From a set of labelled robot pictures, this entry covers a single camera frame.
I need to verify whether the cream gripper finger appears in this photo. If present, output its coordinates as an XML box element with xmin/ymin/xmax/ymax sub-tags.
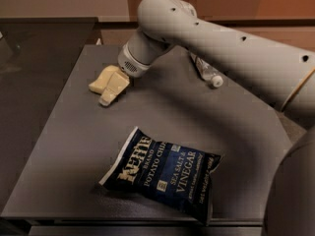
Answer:
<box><xmin>98</xmin><ymin>89</ymin><xmax>116</xmax><ymax>106</ymax></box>

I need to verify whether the clear plastic water bottle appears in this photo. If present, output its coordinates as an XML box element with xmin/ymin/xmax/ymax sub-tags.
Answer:
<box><xmin>190</xmin><ymin>53</ymin><xmax>223</xmax><ymax>89</ymax></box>

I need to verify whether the yellow sponge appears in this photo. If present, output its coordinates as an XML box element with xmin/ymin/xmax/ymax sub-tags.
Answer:
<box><xmin>89</xmin><ymin>65</ymin><xmax>119</xmax><ymax>94</ymax></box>

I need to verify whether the blue potato chips bag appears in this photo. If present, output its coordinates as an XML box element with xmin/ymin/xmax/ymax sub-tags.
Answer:
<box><xmin>99</xmin><ymin>128</ymin><xmax>222</xmax><ymax>225</ymax></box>

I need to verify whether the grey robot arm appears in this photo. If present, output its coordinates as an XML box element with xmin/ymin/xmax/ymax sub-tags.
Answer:
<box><xmin>118</xmin><ymin>0</ymin><xmax>315</xmax><ymax>236</ymax></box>

